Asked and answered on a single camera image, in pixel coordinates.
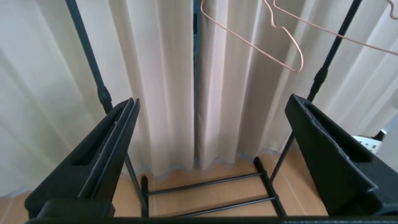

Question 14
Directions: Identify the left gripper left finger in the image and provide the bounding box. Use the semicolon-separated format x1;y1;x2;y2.
24;98;141;218

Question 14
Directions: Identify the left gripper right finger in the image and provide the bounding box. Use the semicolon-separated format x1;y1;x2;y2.
284;93;398;217

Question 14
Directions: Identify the white laundry basket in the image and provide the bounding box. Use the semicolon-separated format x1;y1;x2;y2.
353;135;382;155

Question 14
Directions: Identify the black clothes rack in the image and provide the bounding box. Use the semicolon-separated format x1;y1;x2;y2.
64;0;364;218

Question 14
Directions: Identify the beige curtain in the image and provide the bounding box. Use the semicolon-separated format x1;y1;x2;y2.
195;0;398;170
0;0;200;197

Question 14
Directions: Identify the window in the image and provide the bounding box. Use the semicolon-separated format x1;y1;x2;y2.
192;0;200;161

